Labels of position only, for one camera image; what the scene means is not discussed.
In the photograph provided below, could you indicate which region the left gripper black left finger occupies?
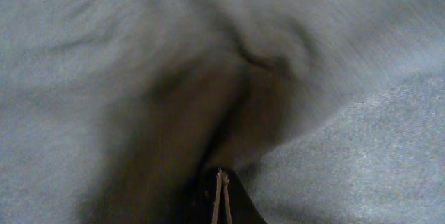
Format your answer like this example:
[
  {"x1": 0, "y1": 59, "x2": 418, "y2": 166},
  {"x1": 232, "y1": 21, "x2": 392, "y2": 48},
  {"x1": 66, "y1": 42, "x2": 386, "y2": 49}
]
[{"x1": 189, "y1": 168, "x2": 222, "y2": 224}]

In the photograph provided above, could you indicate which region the black t-shirt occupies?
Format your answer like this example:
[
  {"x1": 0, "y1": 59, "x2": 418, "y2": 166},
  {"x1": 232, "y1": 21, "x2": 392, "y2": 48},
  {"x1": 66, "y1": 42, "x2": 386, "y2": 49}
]
[{"x1": 1, "y1": 0, "x2": 444, "y2": 223}]

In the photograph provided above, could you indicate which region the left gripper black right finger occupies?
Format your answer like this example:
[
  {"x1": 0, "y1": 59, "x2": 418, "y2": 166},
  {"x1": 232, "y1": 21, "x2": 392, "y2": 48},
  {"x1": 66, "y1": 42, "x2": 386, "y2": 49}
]
[{"x1": 222, "y1": 170, "x2": 267, "y2": 224}]

